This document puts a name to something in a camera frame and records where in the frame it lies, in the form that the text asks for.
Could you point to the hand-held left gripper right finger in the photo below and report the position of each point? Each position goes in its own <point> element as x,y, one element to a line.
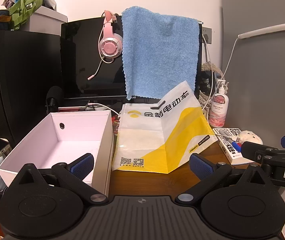
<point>200,166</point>

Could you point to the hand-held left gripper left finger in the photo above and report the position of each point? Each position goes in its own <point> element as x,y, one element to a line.
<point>83,166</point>

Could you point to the yellow and white fabric bag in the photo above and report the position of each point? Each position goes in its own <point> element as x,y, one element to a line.
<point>157,135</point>

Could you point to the white plush toy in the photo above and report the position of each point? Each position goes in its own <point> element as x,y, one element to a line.
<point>251,136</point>

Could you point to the black and white book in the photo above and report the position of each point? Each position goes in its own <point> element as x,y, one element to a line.
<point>226,142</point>

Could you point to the white open cardboard box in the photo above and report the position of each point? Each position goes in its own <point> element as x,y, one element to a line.
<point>57,140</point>

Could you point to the white pump lotion bottle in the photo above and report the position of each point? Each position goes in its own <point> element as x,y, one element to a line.
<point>218,107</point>

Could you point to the grey tablet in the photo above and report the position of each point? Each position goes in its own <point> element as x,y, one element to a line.
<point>76,103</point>

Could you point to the grey cabinet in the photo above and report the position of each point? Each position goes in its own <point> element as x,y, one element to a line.
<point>262,80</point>

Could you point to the black microphone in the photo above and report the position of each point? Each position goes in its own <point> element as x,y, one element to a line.
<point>54,96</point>

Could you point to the black computer tower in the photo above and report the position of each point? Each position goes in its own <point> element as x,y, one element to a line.
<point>20,80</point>

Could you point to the black computer monitor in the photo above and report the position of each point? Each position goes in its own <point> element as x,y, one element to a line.
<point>82,55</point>

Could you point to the white desk lamp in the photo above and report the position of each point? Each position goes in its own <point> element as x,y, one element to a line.
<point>267,29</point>

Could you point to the pink headset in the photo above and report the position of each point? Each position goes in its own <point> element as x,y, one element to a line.
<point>108,46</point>

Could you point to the blue towel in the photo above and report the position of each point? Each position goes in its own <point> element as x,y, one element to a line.
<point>157,50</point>

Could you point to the white storage box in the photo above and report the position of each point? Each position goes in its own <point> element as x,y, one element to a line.
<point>48,20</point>

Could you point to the small white box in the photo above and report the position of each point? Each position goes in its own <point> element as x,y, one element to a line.
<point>50,2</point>

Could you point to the wall socket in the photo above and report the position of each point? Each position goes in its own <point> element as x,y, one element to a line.
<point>207,35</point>

